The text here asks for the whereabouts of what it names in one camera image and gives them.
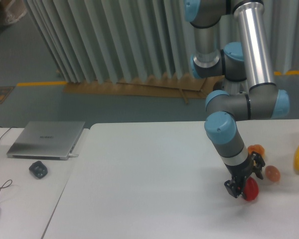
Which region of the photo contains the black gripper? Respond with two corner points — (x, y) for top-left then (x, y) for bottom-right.
(224, 151), (265, 198)

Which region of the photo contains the red bell pepper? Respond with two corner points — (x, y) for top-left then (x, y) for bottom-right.
(243, 177), (259, 201)

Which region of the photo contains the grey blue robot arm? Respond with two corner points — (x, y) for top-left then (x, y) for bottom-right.
(183, 0), (290, 201)

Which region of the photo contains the brown egg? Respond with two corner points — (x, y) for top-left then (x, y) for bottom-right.
(265, 165), (281, 182)

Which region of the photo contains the orange bread loaf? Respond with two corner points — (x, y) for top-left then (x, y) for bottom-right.
(247, 144), (265, 158)

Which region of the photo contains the brown cardboard sheet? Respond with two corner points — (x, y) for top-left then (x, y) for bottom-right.
(63, 74), (223, 104)

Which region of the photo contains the silver closed laptop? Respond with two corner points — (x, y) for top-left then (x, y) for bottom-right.
(7, 121), (85, 160)

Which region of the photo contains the black small controller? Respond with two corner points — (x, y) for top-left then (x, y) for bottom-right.
(29, 161), (48, 179)

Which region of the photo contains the grey folding screen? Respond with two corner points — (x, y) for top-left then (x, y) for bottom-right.
(25, 0), (299, 83)

